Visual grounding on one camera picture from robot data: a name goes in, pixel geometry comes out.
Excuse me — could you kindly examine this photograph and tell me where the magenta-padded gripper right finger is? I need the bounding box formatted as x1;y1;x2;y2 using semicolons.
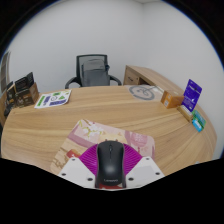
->
123;143;165;188

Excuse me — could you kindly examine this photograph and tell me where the white sheet with coloured print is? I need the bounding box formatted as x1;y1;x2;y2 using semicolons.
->
34;89;73;110

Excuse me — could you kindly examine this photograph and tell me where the green and blue box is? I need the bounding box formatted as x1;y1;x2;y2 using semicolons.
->
191;109;207;133

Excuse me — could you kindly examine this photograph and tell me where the black computer mouse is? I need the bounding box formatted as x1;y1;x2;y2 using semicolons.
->
94;140;128;190

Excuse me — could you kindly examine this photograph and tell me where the pink printed mouse pad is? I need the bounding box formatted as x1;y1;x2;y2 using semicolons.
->
49;118;156;176

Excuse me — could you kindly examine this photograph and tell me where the small brown printed box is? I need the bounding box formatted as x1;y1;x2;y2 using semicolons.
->
3;80;18;118

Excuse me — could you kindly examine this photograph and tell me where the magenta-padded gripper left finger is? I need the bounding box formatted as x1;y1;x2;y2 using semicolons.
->
57;143;101;188

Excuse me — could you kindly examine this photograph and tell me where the purple standing card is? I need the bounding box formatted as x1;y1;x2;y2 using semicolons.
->
181;78;203;113

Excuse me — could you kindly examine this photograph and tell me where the grey mesh office chair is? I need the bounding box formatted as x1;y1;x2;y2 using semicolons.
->
64;54;123;90

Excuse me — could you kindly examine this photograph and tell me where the large brown printed box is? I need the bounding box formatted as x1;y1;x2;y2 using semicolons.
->
14;71;40;108

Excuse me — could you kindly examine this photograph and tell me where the small orange box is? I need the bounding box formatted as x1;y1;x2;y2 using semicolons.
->
160;90;185;109

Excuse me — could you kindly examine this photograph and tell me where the wooden side desk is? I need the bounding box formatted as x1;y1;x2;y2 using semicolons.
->
123;64;188;98

